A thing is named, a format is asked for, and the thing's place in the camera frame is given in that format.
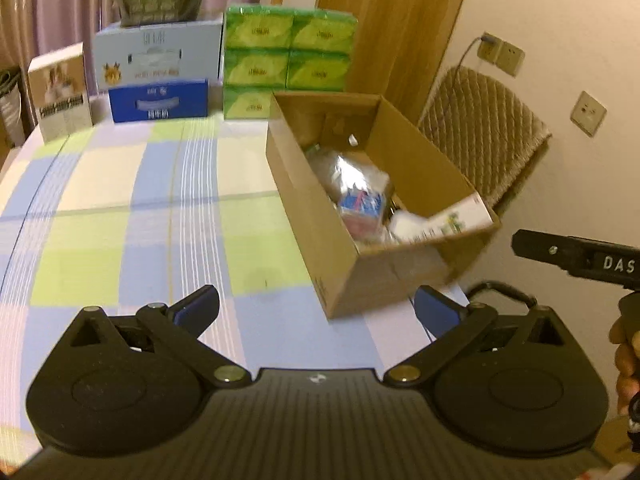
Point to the white green medicine box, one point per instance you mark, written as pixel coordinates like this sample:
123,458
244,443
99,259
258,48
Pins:
450,220

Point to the brown cardboard box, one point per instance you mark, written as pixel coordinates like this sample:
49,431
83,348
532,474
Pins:
390,275

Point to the beige pet print box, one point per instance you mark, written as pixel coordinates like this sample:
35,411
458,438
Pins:
60,95

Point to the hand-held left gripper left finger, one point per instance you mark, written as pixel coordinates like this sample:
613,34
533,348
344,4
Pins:
197,307

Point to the silver foil bag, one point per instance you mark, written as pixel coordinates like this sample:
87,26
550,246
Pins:
345,170

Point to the white wall socket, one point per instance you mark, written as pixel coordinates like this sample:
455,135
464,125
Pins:
589,112
510,57

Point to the person's right hand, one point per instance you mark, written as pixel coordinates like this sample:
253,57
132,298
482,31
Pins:
630,385

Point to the checked cloth desktop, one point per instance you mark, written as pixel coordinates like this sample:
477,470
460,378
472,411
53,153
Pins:
100,240

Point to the wooden door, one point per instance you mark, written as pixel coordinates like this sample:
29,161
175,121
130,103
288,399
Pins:
400,25

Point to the light blue carton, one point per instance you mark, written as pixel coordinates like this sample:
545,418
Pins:
155,50

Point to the pink curtain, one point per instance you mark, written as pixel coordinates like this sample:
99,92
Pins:
50,0

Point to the dark blue carton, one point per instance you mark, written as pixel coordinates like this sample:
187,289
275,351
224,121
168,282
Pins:
160,102

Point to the blue white box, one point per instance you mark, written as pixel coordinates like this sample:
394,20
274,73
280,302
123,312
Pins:
362,205

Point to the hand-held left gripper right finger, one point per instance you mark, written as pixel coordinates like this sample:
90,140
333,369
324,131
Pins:
437,310

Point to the bundle of green tissue packs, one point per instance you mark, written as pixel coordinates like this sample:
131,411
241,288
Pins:
260,65

